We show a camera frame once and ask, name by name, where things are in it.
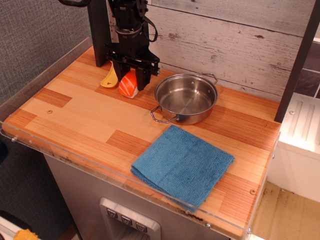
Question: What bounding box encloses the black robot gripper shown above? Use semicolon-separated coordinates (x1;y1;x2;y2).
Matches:
105;31;160;91

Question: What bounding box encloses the orange salmon sushi toy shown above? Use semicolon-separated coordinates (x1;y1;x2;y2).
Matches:
118;70;139;99

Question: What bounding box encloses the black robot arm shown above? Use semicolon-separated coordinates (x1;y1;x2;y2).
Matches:
105;0;160;91

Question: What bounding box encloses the yellow dish brush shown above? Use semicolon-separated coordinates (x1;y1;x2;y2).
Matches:
100;62;118;88

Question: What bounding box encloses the stainless steel pot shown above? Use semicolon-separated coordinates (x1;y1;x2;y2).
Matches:
150;73;219;125

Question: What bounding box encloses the blue folded cloth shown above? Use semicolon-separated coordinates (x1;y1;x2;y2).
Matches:
131;125;235;213

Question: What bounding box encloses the clear acrylic edge guard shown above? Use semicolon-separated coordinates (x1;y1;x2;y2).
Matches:
2;115;281;240

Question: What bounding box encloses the grey toy fridge cabinet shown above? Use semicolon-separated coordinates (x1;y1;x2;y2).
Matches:
45;155;228;240

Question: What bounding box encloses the silver dispenser panel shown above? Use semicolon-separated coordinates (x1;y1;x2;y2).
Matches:
99;197;162;240

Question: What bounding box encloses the white toy sink unit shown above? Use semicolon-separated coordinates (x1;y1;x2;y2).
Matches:
267;93;320;202

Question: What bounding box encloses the yellow object at corner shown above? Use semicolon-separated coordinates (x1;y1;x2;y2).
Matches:
13;229;39;240

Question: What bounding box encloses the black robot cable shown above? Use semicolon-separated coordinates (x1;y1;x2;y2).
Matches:
143;16;159;43

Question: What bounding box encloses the dark grey left post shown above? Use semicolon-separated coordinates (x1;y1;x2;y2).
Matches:
87;0;111;67

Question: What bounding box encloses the dark grey post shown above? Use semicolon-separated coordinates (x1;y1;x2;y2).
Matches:
274;0;320;123
87;0;111;67

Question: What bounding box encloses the dark grey right post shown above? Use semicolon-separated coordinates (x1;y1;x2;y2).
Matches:
274;0;320;123

